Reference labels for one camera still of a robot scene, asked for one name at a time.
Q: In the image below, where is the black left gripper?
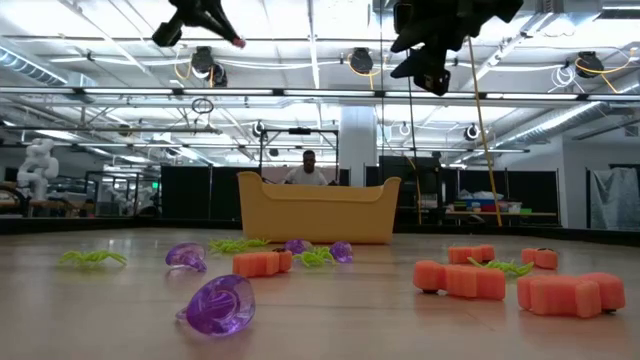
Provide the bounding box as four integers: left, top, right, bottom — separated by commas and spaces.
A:
151, 0, 246, 50

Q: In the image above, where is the white square building column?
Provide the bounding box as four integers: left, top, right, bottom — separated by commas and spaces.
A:
339, 104, 379, 188

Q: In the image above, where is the black hanging cable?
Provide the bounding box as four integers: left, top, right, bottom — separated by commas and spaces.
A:
405, 92, 424, 226

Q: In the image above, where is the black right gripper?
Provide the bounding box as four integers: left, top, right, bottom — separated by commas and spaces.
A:
389, 0, 524, 97

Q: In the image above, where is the translucent purple witch hat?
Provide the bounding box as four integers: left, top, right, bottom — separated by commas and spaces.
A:
329, 240, 354, 264
174, 273, 257, 337
164, 242, 209, 274
284, 237, 312, 255

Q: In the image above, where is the wooden work table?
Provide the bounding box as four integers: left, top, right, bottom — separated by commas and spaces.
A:
444, 209, 559, 227

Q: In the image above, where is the yellow hanging cable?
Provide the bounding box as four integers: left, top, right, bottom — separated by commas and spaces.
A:
467, 37, 504, 228

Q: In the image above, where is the black gantry frame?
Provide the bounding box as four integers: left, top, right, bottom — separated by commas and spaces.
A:
257, 127, 340, 186

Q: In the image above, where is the white humanoid robot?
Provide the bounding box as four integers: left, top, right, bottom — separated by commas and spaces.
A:
17, 138, 60, 202

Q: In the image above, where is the person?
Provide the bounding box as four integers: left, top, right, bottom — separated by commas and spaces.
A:
283, 149, 330, 187

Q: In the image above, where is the white hanging cloth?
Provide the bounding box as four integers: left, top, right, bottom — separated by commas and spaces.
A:
589, 167, 640, 230

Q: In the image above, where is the black partition panel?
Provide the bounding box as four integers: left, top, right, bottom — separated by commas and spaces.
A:
159, 165, 261, 225
439, 168, 560, 214

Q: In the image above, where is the black cabinet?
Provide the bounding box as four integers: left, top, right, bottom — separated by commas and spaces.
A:
378, 155, 444, 226

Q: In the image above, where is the yellow plastic bin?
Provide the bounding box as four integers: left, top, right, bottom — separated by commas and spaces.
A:
237, 170, 402, 245

